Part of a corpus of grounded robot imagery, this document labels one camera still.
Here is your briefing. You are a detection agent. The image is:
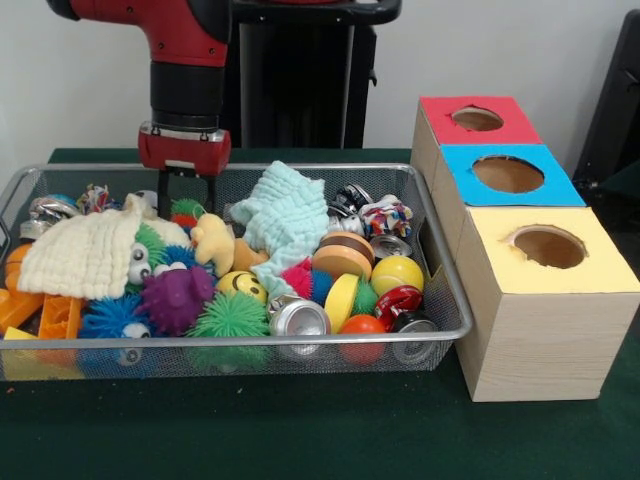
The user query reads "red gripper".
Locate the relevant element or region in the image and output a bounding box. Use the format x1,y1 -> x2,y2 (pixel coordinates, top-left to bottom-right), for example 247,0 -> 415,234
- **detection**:
137,121 -> 233,220

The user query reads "yellow plush duck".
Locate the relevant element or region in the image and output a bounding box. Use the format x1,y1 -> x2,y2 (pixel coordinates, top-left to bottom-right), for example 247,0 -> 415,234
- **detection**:
189,213 -> 236,265

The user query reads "mint green cloth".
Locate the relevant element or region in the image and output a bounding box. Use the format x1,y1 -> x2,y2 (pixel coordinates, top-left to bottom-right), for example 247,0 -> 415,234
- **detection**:
229,160 -> 330,297

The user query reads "shallow silver mesh bin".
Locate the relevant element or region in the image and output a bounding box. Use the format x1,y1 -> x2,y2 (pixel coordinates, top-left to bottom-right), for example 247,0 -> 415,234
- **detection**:
0,162 -> 474,382

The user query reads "wooden box with three holes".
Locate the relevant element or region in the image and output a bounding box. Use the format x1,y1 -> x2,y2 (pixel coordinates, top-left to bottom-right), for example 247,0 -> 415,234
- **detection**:
410,95 -> 640,404

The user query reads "purple spiky rubber toy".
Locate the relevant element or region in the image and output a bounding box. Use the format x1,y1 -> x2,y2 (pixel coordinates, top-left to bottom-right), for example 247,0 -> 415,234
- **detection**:
135,265 -> 217,336

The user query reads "cream knitted cloth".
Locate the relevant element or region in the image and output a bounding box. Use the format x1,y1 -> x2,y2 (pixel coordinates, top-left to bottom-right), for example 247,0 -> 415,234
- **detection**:
17,193 -> 194,300

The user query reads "toy hamburger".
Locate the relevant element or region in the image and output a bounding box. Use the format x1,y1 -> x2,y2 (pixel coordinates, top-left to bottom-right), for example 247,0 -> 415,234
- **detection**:
312,232 -> 376,281

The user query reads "orange red ball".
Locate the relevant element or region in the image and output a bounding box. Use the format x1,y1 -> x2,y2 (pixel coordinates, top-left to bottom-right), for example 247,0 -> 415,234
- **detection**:
339,314 -> 388,364

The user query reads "yellow ball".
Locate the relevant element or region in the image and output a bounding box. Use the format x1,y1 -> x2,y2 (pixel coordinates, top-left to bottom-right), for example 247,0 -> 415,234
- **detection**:
370,256 -> 425,297

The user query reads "crushed red can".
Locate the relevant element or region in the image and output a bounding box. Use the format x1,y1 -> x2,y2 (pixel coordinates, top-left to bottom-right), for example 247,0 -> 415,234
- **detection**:
373,284 -> 440,363

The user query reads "dark green tablecloth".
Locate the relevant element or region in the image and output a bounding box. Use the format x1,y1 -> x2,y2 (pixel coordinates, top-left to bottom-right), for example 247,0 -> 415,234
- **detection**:
0,145 -> 640,480
599,162 -> 640,201

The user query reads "black stand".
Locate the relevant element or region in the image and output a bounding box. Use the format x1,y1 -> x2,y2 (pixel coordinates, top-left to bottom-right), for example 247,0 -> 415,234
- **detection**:
572,9 -> 640,189

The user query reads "green stringy rubber ball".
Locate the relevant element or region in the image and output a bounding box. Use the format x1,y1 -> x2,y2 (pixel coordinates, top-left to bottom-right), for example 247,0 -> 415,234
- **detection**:
185,290 -> 271,372

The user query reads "blue stringy ball with eyes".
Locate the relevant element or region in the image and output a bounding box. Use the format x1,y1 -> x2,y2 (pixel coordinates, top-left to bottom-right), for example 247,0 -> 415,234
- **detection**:
78,294 -> 152,377

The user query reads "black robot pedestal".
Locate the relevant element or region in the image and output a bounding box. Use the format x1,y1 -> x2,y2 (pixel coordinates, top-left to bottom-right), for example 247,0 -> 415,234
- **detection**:
222,0 -> 404,149

